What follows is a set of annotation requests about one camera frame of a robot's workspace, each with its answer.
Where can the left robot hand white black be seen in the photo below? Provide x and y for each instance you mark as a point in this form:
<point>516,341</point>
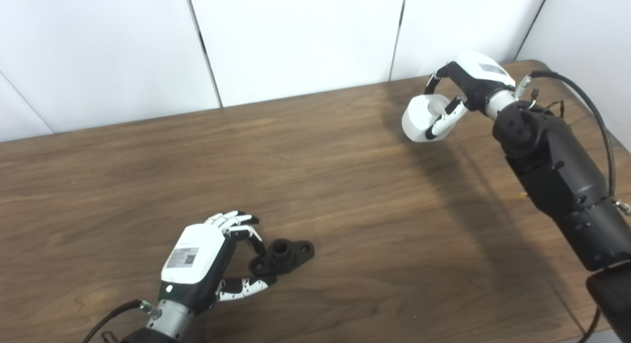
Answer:
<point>192,257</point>

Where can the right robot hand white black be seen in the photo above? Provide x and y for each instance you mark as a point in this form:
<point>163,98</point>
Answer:
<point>480,74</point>

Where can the round white piece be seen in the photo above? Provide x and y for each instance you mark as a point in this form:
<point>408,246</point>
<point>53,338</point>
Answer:
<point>419,119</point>

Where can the black flanged holder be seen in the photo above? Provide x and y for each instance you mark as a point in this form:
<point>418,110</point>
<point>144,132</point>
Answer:
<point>286,257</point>

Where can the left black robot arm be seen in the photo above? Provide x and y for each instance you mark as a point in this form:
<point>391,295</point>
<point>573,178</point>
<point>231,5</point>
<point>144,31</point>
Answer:
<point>167,318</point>

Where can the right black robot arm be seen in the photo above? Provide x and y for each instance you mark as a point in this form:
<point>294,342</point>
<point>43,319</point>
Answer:
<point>557,170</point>

